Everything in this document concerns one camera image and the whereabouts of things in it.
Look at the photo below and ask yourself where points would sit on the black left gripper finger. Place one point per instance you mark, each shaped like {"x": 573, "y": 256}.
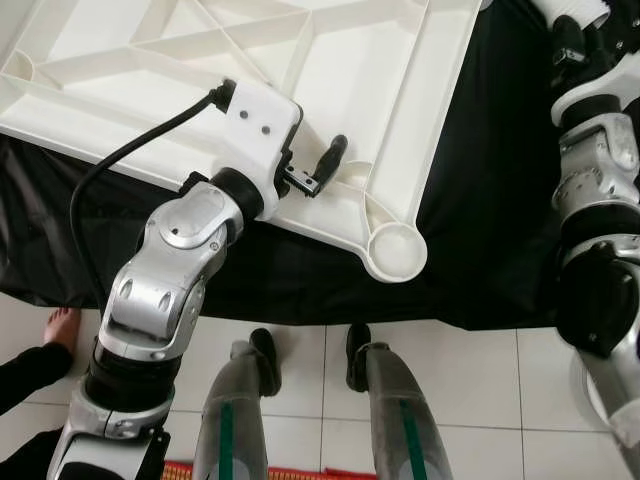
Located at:
{"x": 332, "y": 158}

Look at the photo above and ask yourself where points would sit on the white plastic children table top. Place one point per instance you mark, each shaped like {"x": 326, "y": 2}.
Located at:
{"x": 350, "y": 60}

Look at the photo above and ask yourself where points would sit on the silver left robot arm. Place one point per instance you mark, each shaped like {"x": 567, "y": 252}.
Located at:
{"x": 170, "y": 280}

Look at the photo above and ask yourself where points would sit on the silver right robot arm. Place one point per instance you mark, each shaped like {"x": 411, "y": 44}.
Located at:
{"x": 600, "y": 170}

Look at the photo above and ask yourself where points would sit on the black table cloth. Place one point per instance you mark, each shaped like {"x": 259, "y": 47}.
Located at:
{"x": 480, "y": 200}

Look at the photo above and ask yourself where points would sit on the grey robot left leg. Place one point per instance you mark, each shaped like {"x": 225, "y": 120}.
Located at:
{"x": 230, "y": 420}

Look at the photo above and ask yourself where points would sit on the grey robot leg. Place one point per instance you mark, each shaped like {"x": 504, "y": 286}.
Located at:
{"x": 230, "y": 420}
{"x": 400, "y": 420}

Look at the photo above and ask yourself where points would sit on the grey robot right leg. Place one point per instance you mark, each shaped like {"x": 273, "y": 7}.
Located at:
{"x": 400, "y": 420}

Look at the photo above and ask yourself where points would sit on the bare person foot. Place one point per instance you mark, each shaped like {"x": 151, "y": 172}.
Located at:
{"x": 62, "y": 325}

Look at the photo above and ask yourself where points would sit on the orange woven floor mat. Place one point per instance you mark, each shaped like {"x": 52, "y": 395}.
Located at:
{"x": 280, "y": 472}

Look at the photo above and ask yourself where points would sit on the person leg black trousers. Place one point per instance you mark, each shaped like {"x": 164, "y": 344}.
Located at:
{"x": 25, "y": 455}
{"x": 25, "y": 375}

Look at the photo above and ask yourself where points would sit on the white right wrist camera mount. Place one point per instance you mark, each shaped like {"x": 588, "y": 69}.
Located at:
{"x": 610, "y": 90}

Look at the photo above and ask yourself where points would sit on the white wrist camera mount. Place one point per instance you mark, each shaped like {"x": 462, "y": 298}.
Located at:
{"x": 610, "y": 90}
{"x": 255, "y": 125}

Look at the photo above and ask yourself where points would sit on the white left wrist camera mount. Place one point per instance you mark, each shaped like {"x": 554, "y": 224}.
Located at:
{"x": 255, "y": 125}

